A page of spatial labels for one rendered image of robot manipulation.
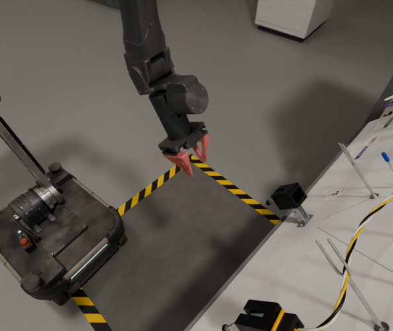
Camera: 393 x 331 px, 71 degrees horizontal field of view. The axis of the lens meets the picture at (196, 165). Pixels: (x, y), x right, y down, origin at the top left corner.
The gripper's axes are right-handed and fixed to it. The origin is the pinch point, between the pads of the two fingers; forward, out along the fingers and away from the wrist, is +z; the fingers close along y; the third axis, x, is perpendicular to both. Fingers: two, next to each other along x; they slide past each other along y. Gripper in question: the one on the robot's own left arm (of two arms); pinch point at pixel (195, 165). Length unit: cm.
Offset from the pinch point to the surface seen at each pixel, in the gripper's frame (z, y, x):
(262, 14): 17, 289, 155
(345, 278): 0.7, -13.8, -38.0
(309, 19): 36, 289, 101
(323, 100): 89, 202, 60
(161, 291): 85, -13, 61
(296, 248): 19.7, -0.2, -21.7
